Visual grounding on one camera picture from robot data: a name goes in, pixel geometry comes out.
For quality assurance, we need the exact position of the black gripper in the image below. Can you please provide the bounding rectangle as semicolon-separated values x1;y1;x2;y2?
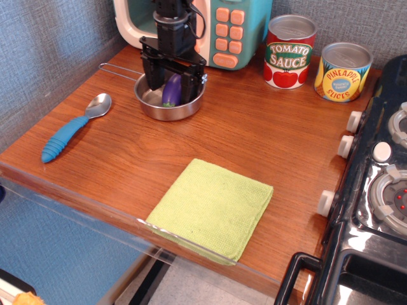
139;17;206;104

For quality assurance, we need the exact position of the purple toy eggplant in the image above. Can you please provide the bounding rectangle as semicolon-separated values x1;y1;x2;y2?
162;74;181;107

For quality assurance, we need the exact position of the small steel pan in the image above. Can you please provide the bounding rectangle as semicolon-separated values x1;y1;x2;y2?
99;63;207;121

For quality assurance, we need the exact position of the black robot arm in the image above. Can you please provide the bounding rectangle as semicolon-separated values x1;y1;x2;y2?
139;1;207;104

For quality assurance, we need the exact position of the green folded cloth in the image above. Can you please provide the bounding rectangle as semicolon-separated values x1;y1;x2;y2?
146;159;273;266

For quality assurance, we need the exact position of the teal toy microwave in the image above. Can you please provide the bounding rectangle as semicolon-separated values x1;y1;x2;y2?
113;0;273;71

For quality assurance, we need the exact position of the tomato sauce can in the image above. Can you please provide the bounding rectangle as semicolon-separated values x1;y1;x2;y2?
263;15;317;90

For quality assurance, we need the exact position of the pineapple slices can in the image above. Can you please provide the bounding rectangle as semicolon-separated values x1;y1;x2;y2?
314;42;373;103

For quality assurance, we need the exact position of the clear acrylic edge guard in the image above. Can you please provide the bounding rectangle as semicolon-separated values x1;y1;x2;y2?
1;163;279;294

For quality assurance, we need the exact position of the black toy stove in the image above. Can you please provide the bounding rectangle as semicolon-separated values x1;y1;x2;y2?
275;55;406;304

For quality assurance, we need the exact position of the blue handled metal spoon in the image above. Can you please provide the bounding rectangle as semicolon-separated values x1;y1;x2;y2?
41;93;112;163

